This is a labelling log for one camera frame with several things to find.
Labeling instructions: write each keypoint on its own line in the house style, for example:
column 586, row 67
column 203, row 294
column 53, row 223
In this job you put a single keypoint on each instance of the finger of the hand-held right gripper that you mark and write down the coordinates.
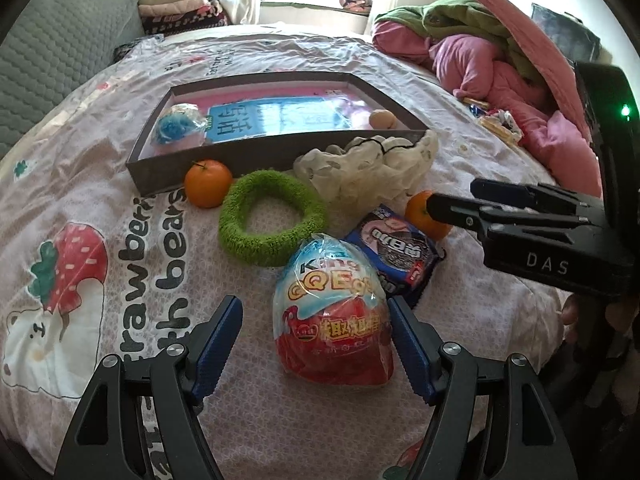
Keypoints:
column 505, row 192
column 460, row 212

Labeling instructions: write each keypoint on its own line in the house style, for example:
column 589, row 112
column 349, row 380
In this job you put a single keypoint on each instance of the shallow brown cardboard box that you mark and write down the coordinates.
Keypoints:
column 280, row 152

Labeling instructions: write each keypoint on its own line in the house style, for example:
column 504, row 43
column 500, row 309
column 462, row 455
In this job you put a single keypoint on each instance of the green garment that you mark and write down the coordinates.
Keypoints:
column 450, row 15

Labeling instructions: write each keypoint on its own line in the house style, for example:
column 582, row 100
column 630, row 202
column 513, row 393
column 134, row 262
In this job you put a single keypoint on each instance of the pale blue wrapped toy egg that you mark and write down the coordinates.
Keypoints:
column 177, row 127

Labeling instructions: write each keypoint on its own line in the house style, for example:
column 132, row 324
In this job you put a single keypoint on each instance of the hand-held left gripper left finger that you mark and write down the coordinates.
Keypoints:
column 220, row 341

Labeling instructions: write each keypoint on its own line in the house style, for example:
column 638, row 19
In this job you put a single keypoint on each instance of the small beige ball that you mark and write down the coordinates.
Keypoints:
column 382, row 120

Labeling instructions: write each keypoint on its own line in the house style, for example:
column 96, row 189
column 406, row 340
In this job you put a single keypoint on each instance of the white patterned snack packet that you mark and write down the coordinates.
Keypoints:
column 502, row 125

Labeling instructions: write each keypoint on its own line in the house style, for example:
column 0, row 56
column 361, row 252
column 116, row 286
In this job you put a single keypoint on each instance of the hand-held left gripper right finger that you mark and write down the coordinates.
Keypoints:
column 407, row 346

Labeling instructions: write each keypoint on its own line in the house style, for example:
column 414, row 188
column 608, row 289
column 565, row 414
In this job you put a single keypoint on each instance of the pink garment pile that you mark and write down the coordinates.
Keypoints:
column 480, row 65

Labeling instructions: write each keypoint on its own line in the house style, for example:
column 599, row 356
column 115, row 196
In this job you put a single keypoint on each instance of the orange mandarin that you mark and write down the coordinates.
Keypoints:
column 420, row 222
column 208, row 185

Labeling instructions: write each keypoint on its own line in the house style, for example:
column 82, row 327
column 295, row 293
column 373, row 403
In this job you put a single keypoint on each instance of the folded dark checkered blanket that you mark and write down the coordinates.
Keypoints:
column 190, row 22

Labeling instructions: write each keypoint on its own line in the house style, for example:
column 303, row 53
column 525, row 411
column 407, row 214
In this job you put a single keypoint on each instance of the grey quilted headboard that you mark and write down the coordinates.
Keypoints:
column 65, row 45

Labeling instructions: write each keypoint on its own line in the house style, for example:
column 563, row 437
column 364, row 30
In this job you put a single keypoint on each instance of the black framed board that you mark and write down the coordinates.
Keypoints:
column 565, row 30

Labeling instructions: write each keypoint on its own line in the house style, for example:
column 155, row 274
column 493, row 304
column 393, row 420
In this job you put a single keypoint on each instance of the dusty red quilt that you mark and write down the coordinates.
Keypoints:
column 530, row 45

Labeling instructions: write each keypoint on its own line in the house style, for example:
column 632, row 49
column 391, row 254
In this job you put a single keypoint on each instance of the red and blue toy egg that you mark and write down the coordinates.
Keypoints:
column 330, row 330

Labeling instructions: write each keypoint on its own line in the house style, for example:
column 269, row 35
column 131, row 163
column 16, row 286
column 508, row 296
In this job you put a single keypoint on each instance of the small blue snack packet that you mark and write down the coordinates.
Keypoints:
column 477, row 105

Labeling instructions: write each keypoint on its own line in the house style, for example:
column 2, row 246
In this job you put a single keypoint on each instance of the dark patterned cloth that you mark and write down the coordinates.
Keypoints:
column 125, row 51

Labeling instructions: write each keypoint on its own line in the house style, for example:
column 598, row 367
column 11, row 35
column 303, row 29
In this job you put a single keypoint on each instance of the blue cookie packet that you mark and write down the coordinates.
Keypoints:
column 395, row 247

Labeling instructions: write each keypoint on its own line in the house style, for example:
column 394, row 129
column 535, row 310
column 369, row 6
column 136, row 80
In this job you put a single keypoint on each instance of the patterned bag on windowsill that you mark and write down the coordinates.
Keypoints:
column 356, row 3

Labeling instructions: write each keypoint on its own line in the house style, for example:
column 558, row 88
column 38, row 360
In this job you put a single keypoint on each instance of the printed strawberry bed sheet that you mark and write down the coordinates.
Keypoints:
column 100, row 160

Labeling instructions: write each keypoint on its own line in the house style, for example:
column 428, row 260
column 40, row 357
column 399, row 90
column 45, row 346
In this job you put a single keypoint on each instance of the pink and blue book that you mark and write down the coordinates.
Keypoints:
column 300, row 110

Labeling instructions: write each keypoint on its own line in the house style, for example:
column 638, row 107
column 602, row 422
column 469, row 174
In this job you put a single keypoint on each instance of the folded beige and pink blankets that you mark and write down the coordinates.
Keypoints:
column 172, row 2

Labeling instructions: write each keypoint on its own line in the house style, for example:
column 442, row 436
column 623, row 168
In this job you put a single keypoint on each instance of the person's right hand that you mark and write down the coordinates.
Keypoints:
column 570, row 312

